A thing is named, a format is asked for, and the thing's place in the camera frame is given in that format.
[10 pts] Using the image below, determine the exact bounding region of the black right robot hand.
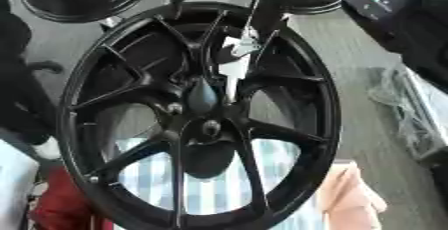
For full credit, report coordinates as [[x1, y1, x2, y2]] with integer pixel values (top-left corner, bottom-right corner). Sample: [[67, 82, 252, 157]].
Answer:
[[168, 0, 298, 115]]

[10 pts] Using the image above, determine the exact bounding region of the white pin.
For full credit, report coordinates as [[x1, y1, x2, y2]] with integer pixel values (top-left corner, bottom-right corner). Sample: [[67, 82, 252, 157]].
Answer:
[[217, 35, 263, 104]]

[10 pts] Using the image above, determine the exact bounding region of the black spoked wheel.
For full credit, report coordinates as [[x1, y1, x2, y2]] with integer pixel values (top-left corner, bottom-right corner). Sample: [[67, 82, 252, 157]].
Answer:
[[54, 1, 345, 230]]

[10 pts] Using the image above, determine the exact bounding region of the clear plastic bag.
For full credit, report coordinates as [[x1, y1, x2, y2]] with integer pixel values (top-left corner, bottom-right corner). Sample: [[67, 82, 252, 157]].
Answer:
[[365, 66, 448, 162]]

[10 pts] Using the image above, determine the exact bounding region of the peach cloth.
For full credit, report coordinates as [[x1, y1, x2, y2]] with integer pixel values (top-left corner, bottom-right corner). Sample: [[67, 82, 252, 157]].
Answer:
[[315, 161, 391, 230]]

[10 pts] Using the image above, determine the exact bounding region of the red cloth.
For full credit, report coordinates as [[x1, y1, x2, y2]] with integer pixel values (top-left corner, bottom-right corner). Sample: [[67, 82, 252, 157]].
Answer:
[[26, 166, 116, 230]]

